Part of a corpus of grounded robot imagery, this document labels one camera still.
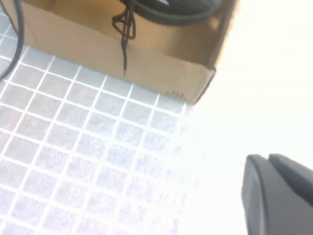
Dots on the black knit sneaker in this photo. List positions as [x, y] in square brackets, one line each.
[171, 14]

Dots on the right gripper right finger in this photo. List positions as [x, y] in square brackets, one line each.
[298, 186]

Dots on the brown cardboard shoe box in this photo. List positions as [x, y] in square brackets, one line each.
[73, 36]

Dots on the grey white grid tablecloth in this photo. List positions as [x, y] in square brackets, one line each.
[73, 134]

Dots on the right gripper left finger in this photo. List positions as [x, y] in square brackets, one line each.
[261, 200]

